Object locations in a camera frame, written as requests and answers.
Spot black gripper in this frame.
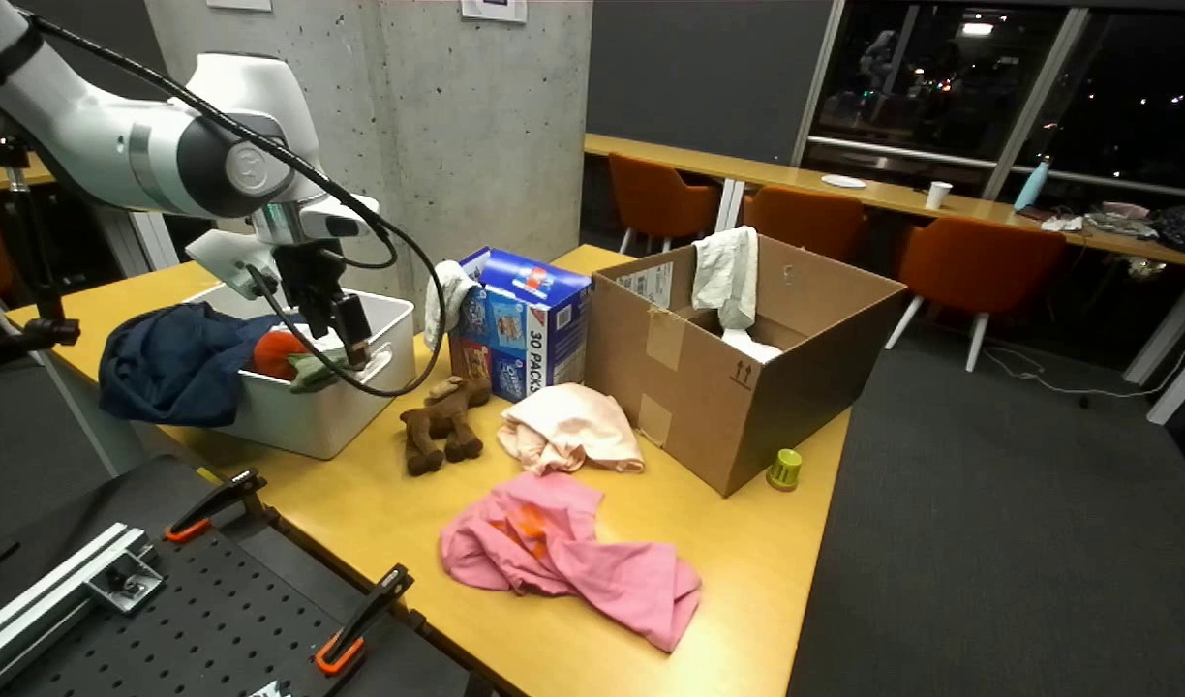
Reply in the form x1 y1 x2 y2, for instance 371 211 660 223
273 237 380 368

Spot dark green cloth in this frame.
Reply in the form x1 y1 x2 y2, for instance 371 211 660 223
247 326 344 390

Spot brown moose plush toy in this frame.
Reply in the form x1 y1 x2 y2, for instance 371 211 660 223
397 345 496 479

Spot peach shirt orange print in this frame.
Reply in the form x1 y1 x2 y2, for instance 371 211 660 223
492 381 650 479

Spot pink shirt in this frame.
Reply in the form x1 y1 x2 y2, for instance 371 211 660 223
435 470 709 659

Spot white plastic bin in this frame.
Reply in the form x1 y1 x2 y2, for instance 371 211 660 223
182 274 424 464

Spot navy blue cloth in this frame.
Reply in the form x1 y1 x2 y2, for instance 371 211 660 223
97 300 282 432

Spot blue snack variety box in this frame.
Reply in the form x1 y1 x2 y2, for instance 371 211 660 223
446 246 598 402

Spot black orange clamp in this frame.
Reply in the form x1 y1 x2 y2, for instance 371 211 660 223
160 470 269 549
311 563 419 683

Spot black perforated board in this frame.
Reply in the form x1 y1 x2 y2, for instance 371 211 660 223
0 452 478 697

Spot black tripod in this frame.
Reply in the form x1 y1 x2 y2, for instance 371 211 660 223
0 128 91 368

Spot brown cardboard box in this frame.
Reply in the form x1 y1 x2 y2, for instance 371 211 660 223
581 228 910 501

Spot wooden side desk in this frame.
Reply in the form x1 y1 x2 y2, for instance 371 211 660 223
0 150 56 201

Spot white hanging cloth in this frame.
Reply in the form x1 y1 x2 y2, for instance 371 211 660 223
690 224 762 334

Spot white crumpled paper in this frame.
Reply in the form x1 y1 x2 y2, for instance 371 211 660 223
722 326 787 368

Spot small green cup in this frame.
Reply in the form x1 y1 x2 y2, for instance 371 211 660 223
762 446 810 498

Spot long wooden counter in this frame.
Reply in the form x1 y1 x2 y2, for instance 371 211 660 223
581 128 1185 432

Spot light blue water bottle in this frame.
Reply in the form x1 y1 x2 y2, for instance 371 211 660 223
1012 154 1055 219

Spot dark bags pile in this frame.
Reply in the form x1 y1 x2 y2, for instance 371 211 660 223
1063 193 1185 260

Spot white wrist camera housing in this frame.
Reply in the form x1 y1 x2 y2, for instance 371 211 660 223
182 224 287 308

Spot white wall frame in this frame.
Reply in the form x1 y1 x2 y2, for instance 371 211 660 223
456 0 535 28

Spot aluminium rail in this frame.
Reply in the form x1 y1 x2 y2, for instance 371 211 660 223
0 518 168 697

